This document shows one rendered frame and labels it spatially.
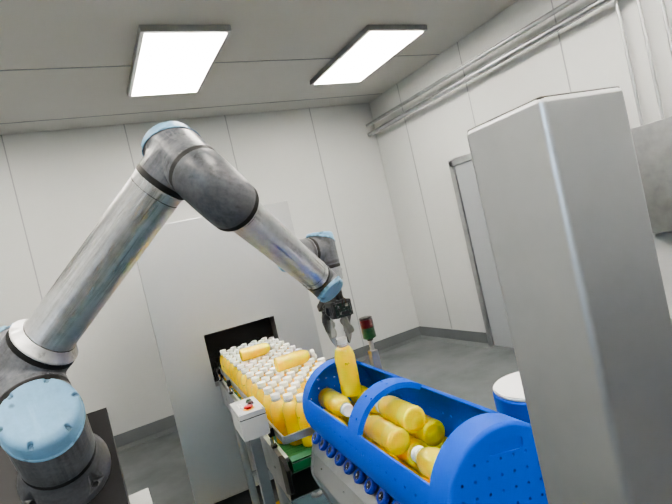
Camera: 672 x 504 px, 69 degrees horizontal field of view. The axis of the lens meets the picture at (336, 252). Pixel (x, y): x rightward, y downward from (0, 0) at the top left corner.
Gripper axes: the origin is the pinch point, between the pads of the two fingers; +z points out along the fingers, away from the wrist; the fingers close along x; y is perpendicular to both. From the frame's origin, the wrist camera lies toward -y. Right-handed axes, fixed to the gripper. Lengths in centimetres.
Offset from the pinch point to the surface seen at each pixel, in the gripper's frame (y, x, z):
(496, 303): -290, 300, 74
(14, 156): -413, -144, -188
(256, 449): -37, -30, 38
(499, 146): 131, -38, -35
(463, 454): 74, -9, 12
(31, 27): -198, -85, -210
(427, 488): 67, -14, 19
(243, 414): -29.4, -32.7, 21.5
